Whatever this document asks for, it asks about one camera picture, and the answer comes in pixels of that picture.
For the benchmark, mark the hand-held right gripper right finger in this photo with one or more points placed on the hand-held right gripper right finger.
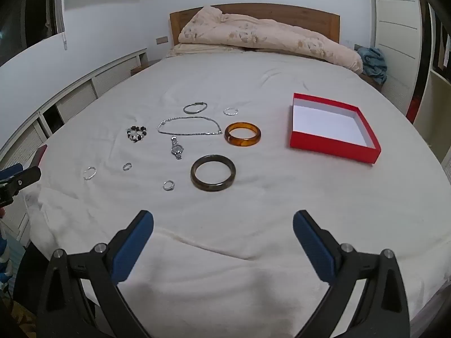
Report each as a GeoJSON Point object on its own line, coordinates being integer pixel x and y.
{"type": "Point", "coordinates": [312, 244]}

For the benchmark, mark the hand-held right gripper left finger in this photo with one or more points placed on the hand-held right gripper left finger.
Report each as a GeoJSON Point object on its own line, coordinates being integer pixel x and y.
{"type": "Point", "coordinates": [135, 244]}

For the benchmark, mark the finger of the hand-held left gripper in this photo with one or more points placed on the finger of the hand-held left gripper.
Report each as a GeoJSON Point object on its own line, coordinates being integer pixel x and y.
{"type": "Point", "coordinates": [17, 181]}

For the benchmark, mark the dark green bangle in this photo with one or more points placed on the dark green bangle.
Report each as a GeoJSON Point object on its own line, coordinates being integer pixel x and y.
{"type": "Point", "coordinates": [196, 182]}

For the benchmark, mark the red cardboard box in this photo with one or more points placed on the red cardboard box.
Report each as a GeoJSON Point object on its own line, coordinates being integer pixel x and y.
{"type": "Point", "coordinates": [331, 145]}

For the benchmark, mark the silver wristwatch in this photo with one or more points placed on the silver wristwatch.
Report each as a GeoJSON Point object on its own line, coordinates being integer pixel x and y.
{"type": "Point", "coordinates": [176, 150]}

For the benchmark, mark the amber bangle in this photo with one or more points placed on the amber bangle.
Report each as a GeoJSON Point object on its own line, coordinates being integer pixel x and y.
{"type": "Point", "coordinates": [230, 141]}

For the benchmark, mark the red box lid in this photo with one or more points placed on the red box lid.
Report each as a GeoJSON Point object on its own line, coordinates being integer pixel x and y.
{"type": "Point", "coordinates": [40, 155]}

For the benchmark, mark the white bed sheet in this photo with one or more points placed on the white bed sheet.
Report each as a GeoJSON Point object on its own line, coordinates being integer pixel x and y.
{"type": "Point", "coordinates": [225, 218]}

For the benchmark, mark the white low cabinet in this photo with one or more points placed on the white low cabinet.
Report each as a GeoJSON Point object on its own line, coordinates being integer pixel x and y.
{"type": "Point", "coordinates": [74, 98]}

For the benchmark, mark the thin silver bangle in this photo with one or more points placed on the thin silver bangle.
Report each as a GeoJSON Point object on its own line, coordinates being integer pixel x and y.
{"type": "Point", "coordinates": [186, 111]}

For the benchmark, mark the blue cloth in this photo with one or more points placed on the blue cloth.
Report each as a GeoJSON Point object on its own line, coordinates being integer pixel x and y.
{"type": "Point", "coordinates": [373, 61]}

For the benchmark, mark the beige pillow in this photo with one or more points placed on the beige pillow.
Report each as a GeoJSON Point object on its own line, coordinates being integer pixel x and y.
{"type": "Point", "coordinates": [190, 48]}

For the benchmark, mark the beige floral quilt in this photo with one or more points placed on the beige floral quilt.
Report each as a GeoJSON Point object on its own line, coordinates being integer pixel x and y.
{"type": "Point", "coordinates": [267, 35]}

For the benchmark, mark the white wardrobe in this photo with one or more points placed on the white wardrobe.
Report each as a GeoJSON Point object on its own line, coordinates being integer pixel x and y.
{"type": "Point", "coordinates": [398, 42]}

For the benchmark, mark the wooden headboard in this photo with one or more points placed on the wooden headboard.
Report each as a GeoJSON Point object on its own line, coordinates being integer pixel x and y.
{"type": "Point", "coordinates": [310, 17]}

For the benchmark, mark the wall socket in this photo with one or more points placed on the wall socket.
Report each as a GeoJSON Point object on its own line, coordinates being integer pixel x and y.
{"type": "Point", "coordinates": [161, 39]}

